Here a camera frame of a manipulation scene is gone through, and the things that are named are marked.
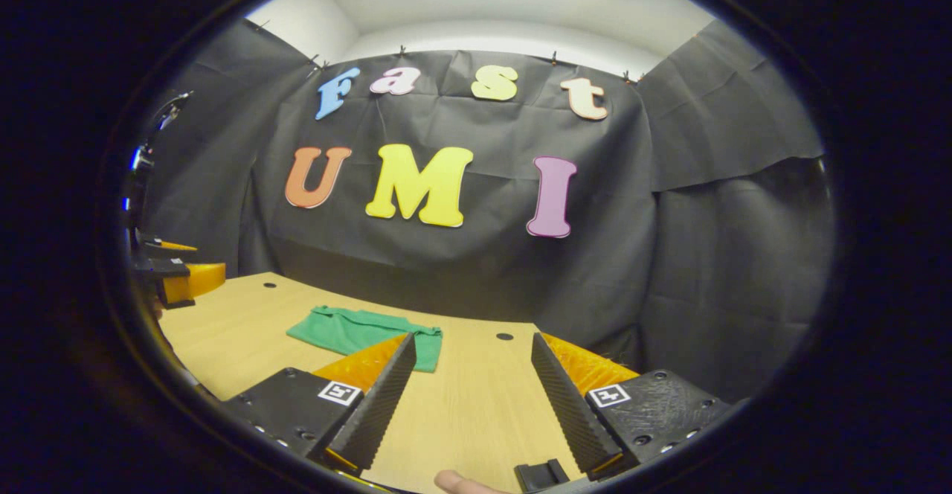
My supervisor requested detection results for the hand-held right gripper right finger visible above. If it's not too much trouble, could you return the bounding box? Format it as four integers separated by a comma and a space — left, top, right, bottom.
531, 333, 737, 480

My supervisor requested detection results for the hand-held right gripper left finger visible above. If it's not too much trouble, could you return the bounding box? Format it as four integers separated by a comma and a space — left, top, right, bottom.
222, 333, 417, 476

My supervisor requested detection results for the green T-shirt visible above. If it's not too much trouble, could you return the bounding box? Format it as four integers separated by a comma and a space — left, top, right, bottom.
286, 305, 443, 373

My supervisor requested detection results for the black backdrop cloth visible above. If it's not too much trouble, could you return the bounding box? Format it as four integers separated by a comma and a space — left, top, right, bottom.
123, 18, 834, 405

